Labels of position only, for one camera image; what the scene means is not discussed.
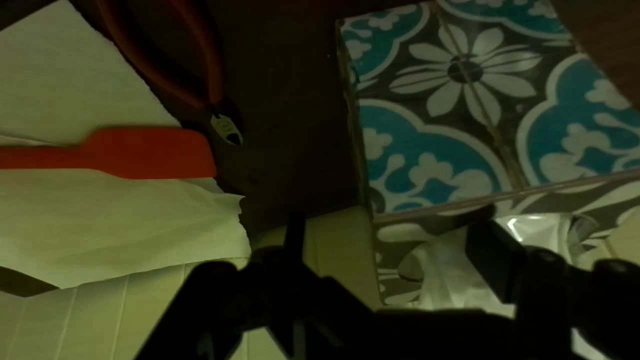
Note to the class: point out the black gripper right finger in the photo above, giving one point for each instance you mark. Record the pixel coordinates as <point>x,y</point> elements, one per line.
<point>566,292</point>

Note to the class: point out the floral patterned tissue box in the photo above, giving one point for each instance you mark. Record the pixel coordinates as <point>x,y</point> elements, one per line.
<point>467,113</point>

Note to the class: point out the red spatula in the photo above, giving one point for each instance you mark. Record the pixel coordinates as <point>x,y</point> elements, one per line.
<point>132,153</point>

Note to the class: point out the white paper sheet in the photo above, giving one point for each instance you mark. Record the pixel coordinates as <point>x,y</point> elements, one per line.
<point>80,227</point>

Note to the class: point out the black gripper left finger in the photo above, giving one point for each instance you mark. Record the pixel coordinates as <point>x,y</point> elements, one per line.
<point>267,306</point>

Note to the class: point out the white tissue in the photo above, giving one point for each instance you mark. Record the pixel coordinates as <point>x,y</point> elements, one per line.
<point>460,281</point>

